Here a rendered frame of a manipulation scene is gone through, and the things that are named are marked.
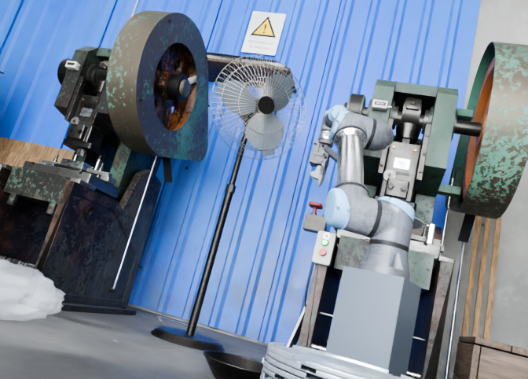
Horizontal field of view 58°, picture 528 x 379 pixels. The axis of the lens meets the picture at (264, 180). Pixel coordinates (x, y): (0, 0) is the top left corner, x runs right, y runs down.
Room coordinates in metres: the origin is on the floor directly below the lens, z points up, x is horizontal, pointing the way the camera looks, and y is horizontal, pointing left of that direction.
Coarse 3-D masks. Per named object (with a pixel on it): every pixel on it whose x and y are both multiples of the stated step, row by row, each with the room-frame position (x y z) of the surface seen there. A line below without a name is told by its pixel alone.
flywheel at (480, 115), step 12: (492, 72) 2.06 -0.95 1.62; (492, 84) 2.15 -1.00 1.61; (480, 96) 2.25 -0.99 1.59; (480, 108) 2.29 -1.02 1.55; (480, 120) 2.13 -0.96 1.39; (468, 144) 2.41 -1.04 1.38; (480, 144) 2.09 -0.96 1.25; (468, 156) 2.39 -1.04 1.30; (468, 168) 2.36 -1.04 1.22; (468, 180) 2.32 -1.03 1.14
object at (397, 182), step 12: (396, 144) 2.12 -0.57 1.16; (408, 144) 2.11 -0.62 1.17; (396, 156) 2.12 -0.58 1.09; (408, 156) 2.11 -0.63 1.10; (384, 168) 2.13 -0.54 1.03; (396, 168) 2.12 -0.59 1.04; (408, 168) 2.10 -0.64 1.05; (384, 180) 2.13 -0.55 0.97; (396, 180) 2.09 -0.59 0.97; (408, 180) 2.10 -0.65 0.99; (384, 192) 2.13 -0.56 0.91; (396, 192) 2.08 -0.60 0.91; (408, 192) 2.10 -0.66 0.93
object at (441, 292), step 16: (432, 272) 2.07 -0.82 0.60; (448, 272) 1.84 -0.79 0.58; (432, 288) 1.97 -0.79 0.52; (448, 288) 1.83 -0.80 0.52; (432, 304) 1.88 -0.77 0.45; (416, 320) 2.41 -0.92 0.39; (432, 320) 1.85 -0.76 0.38; (416, 336) 2.29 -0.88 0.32; (432, 336) 1.84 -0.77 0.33; (416, 352) 2.17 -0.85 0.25; (432, 352) 1.84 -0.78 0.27; (416, 368) 2.07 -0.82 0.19; (432, 368) 1.84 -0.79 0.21
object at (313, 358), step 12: (276, 348) 0.77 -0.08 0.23; (288, 348) 0.90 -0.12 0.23; (300, 348) 0.94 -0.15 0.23; (300, 360) 0.75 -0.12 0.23; (312, 360) 0.80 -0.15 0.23; (324, 360) 0.79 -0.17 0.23; (336, 360) 0.84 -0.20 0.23; (348, 360) 0.96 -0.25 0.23; (324, 372) 0.70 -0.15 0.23; (336, 372) 0.69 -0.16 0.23; (348, 372) 0.76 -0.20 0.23; (360, 372) 0.76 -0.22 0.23; (372, 372) 0.80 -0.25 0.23; (384, 372) 0.93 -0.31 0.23
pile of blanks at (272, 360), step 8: (272, 352) 0.78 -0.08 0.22; (264, 360) 0.80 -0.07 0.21; (272, 360) 0.78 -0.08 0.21; (280, 360) 0.75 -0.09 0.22; (288, 360) 0.74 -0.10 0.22; (264, 368) 0.80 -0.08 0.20; (272, 368) 0.76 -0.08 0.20; (280, 368) 0.75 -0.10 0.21; (288, 368) 0.73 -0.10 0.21; (296, 368) 0.72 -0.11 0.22; (304, 368) 0.74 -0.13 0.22; (312, 368) 0.76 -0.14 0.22; (264, 376) 0.80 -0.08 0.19; (272, 376) 0.76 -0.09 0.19; (280, 376) 0.79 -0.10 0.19; (288, 376) 0.73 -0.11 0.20; (296, 376) 0.77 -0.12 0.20; (304, 376) 0.71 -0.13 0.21; (312, 376) 0.74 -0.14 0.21; (320, 376) 0.70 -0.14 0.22; (328, 376) 0.69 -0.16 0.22; (336, 376) 0.74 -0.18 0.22
